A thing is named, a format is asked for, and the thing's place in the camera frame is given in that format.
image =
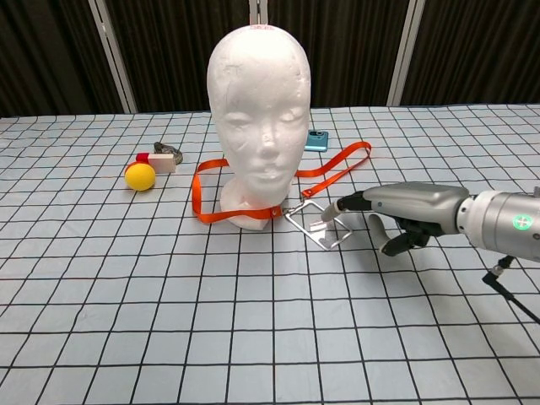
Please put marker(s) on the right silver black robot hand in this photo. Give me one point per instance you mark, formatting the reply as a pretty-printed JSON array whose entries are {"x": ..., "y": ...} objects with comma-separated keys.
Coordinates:
[{"x": 413, "y": 202}]

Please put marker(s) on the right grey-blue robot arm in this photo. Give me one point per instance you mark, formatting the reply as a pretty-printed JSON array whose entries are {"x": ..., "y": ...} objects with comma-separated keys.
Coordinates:
[{"x": 506, "y": 219}]

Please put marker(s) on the white foam mannequin head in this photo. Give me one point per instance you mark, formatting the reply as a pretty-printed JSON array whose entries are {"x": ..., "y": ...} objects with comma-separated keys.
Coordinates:
[{"x": 257, "y": 84}]

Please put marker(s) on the teal smartphone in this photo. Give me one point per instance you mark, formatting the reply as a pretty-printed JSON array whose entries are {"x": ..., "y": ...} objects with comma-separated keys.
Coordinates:
[{"x": 316, "y": 143}]

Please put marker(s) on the red white small block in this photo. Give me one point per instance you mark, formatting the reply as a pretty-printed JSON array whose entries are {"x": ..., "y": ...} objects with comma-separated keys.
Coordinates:
[{"x": 162, "y": 162}]

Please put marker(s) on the grey metal clip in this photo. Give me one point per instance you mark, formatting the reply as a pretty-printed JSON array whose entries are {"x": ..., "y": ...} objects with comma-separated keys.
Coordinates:
[{"x": 164, "y": 147}]

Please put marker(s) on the yellow red foam ball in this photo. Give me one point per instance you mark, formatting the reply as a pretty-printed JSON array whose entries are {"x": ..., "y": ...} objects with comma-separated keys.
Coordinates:
[{"x": 141, "y": 177}]

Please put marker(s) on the black folding screen white frame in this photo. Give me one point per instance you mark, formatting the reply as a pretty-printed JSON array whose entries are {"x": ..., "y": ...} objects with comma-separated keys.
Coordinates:
[{"x": 42, "y": 42}]

